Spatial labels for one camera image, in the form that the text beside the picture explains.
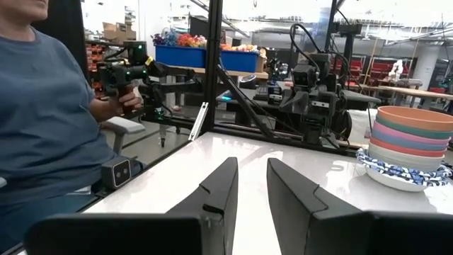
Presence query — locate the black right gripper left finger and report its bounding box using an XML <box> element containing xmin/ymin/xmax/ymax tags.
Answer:
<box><xmin>165</xmin><ymin>157</ymin><xmax>239</xmax><ymax>255</ymax></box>

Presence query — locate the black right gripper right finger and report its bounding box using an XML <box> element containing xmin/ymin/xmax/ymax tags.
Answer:
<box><xmin>266</xmin><ymin>157</ymin><xmax>369</xmax><ymax>255</ymax></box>

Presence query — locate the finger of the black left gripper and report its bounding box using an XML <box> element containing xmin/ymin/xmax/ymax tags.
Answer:
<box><xmin>333</xmin><ymin>108</ymin><xmax>354</xmax><ymax>142</ymax></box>
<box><xmin>278</xmin><ymin>89</ymin><xmax>310</xmax><ymax>117</ymax></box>

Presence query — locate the teal bowl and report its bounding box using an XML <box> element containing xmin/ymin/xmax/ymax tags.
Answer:
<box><xmin>374</xmin><ymin>115</ymin><xmax>453</xmax><ymax>140</ymax></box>

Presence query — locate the peach orange bowl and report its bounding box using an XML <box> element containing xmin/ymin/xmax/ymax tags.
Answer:
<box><xmin>376</xmin><ymin>105</ymin><xmax>453</xmax><ymax>133</ymax></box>

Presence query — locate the red storage shelf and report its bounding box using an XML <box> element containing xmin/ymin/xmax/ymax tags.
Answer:
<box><xmin>331</xmin><ymin>57</ymin><xmax>391</xmax><ymax>86</ymax></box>

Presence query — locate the white bowl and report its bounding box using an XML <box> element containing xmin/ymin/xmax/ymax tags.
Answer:
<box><xmin>367</xmin><ymin>141</ymin><xmax>446</xmax><ymax>174</ymax></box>

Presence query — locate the blue plastic bin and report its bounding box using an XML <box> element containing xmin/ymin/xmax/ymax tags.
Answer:
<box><xmin>154</xmin><ymin>45</ymin><xmax>207</xmax><ymax>69</ymax></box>
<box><xmin>219</xmin><ymin>50</ymin><xmax>260</xmax><ymax>74</ymax></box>

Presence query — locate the colourful toy pile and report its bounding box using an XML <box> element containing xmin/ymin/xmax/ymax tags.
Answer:
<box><xmin>151</xmin><ymin>29</ymin><xmax>208</xmax><ymax>49</ymax></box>
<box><xmin>220</xmin><ymin>42</ymin><xmax>262</xmax><ymax>55</ymax></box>

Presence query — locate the white plate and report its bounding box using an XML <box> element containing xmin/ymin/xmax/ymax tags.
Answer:
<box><xmin>364</xmin><ymin>165</ymin><xmax>444</xmax><ymax>193</ymax></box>

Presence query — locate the white robot figure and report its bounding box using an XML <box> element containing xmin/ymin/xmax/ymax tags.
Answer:
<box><xmin>388</xmin><ymin>59</ymin><xmax>406</xmax><ymax>83</ymax></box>

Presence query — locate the long wooden table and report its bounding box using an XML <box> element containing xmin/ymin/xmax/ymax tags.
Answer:
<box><xmin>356</xmin><ymin>82</ymin><xmax>453</xmax><ymax>103</ymax></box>

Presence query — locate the silver aluminium extrusion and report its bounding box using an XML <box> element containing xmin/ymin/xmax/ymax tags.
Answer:
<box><xmin>188</xmin><ymin>101</ymin><xmax>210</xmax><ymax>142</ymax></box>

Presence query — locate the white column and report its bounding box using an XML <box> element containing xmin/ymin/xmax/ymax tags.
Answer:
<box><xmin>411</xmin><ymin>43</ymin><xmax>440</xmax><ymax>92</ymax></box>

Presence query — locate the grey chair armrest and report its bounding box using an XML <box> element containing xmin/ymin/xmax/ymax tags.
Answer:
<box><xmin>100</xmin><ymin>116</ymin><xmax>147</xmax><ymax>156</ymax></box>

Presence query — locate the person's hand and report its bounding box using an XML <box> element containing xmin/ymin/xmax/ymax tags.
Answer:
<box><xmin>108</xmin><ymin>87</ymin><xmax>143</xmax><ymax>117</ymax></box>

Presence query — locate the cardboard box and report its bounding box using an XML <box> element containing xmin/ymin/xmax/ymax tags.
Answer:
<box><xmin>102</xmin><ymin>21</ymin><xmax>137</xmax><ymax>44</ymax></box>

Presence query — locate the person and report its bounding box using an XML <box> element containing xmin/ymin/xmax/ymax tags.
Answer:
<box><xmin>0</xmin><ymin>0</ymin><xmax>143</xmax><ymax>251</ymax></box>

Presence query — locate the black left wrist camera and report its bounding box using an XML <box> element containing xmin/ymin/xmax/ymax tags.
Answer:
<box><xmin>292</xmin><ymin>64</ymin><xmax>319</xmax><ymax>89</ymax></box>

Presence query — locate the black diagonal frame brace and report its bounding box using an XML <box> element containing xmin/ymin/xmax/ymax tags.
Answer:
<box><xmin>216</xmin><ymin>64</ymin><xmax>276</xmax><ymax>140</ymax></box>

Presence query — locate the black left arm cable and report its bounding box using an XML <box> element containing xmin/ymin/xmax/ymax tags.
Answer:
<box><xmin>289</xmin><ymin>22</ymin><xmax>323</xmax><ymax>74</ymax></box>

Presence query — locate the black overhead frame post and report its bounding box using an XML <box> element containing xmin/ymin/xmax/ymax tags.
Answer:
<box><xmin>324</xmin><ymin>0</ymin><xmax>363</xmax><ymax>67</ymax></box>

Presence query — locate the black vertical frame post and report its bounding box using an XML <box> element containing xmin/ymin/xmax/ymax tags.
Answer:
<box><xmin>200</xmin><ymin>0</ymin><xmax>224</xmax><ymax>135</ymax></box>

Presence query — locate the grey table-level camera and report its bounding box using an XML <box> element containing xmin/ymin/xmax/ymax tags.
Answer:
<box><xmin>100</xmin><ymin>155</ymin><xmax>133</xmax><ymax>191</ymax></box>

